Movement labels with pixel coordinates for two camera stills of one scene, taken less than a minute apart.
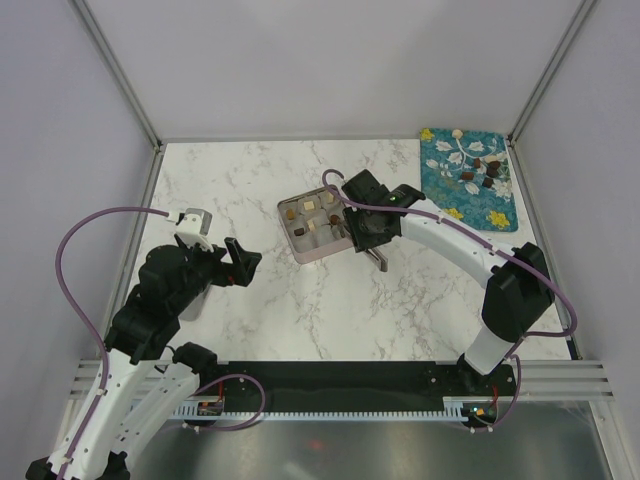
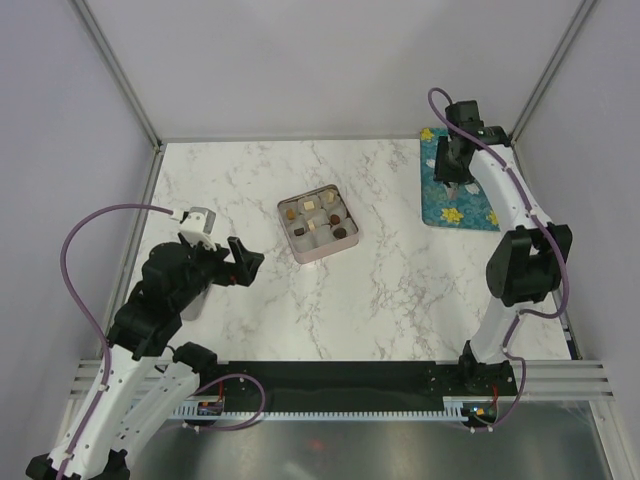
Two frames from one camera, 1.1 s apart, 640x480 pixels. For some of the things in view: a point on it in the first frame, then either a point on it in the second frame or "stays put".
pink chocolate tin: x=315 y=224 stays put
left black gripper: x=241 y=271 stays put
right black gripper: x=361 y=242 -> x=441 y=173
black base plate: x=369 y=385 stays put
